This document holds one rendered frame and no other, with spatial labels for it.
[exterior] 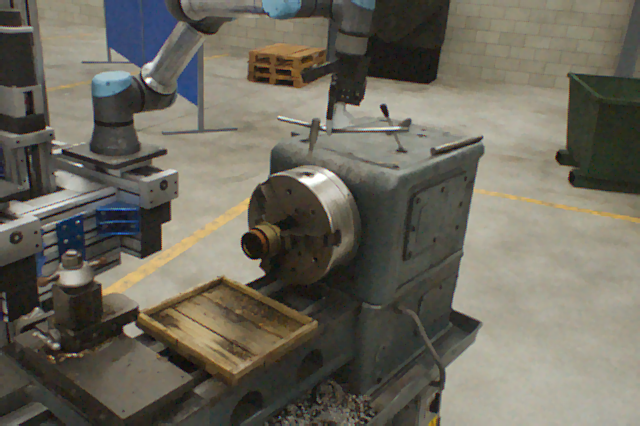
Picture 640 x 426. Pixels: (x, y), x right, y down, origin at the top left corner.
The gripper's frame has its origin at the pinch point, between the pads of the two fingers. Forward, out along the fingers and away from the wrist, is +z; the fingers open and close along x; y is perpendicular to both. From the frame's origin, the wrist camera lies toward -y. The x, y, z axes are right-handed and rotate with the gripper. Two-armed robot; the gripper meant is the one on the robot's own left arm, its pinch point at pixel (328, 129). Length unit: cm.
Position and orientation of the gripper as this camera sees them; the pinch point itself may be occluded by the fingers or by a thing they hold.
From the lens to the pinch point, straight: 160.6
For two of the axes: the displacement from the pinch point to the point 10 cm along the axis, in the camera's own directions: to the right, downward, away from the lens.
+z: -1.5, 8.9, 4.4
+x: 2.1, -4.0, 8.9
